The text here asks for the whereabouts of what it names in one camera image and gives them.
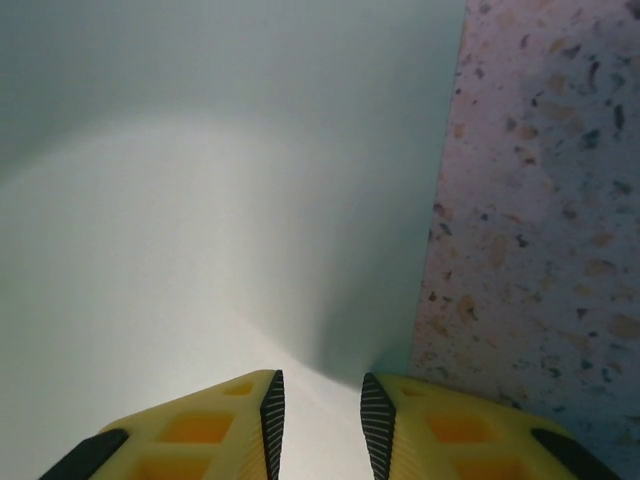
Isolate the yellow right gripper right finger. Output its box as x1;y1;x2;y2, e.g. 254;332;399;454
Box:
360;372;624;480

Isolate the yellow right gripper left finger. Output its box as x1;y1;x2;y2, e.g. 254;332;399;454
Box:
42;368;286;480

